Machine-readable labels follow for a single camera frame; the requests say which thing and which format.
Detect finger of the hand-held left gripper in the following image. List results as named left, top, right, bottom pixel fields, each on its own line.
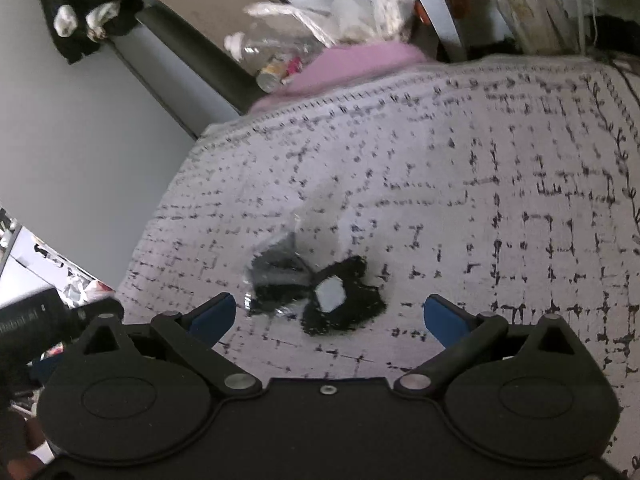
left=62, top=298, right=125, bottom=334

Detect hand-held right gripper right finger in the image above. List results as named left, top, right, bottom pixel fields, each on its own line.
left=394, top=294, right=582, bottom=395

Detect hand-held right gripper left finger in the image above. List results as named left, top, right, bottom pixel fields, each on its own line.
left=80, top=291, right=263, bottom=393

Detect black fluffy cloth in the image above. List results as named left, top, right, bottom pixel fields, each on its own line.
left=300, top=255, right=387, bottom=337

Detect person's left hand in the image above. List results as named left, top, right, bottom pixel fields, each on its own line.
left=0, top=402, right=57, bottom=480

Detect white black patterned blanket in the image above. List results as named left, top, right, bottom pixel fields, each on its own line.
left=115, top=55, right=640, bottom=478

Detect pink bed sheet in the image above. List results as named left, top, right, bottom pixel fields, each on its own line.
left=250, top=41, right=432, bottom=114

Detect clear bag of plastic bottles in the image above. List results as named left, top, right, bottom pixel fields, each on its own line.
left=224, top=0, right=417, bottom=94

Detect hanging clothes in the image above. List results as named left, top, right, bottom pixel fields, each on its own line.
left=34, top=0, right=146, bottom=65

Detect bags under desk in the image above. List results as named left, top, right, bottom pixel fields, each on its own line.
left=434, top=0, right=568, bottom=57

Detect black cable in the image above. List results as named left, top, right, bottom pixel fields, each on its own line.
left=582, top=47, right=640, bottom=111

